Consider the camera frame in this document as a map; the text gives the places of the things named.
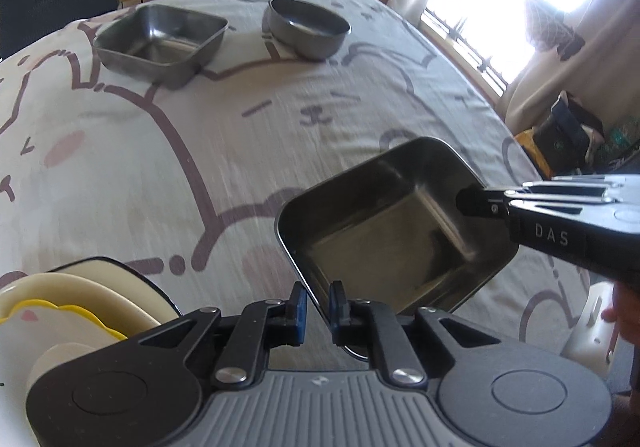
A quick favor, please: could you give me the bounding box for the dark backpack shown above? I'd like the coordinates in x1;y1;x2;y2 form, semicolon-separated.
529;91;607;179

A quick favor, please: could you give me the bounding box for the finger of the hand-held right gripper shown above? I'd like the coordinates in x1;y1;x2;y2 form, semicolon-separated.
455;186;509;219

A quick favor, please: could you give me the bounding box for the window with metal railing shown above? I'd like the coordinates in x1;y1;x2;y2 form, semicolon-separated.
420;0;536;95

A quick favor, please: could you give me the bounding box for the square steel bowl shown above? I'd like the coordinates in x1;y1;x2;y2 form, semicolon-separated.
274;136;521;359
92;2;231;91

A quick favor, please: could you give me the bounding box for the cream ceramic bowl with handles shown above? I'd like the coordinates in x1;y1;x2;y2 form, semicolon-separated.
0;255;182;388

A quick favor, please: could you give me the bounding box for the printed bear tablecloth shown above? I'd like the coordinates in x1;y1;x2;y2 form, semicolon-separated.
0;0;601;380

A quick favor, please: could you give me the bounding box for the floral yellow-rimmed ceramic bowl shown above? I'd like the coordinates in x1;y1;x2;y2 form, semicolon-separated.
0;299;129;344

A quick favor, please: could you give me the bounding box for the oval steel bowl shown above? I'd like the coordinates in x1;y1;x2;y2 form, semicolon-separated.
262;0;351;62

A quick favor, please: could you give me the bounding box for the white plastic object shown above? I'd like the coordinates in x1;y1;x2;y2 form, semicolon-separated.
559;279;622;379

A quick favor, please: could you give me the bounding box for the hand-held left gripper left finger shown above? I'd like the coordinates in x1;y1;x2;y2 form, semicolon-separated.
137;281;308;388

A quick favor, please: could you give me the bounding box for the person's right hand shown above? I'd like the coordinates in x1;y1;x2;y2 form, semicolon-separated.
602;281;640;344

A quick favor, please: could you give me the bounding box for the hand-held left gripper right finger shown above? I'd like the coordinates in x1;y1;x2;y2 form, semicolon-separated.
330;281;504;388

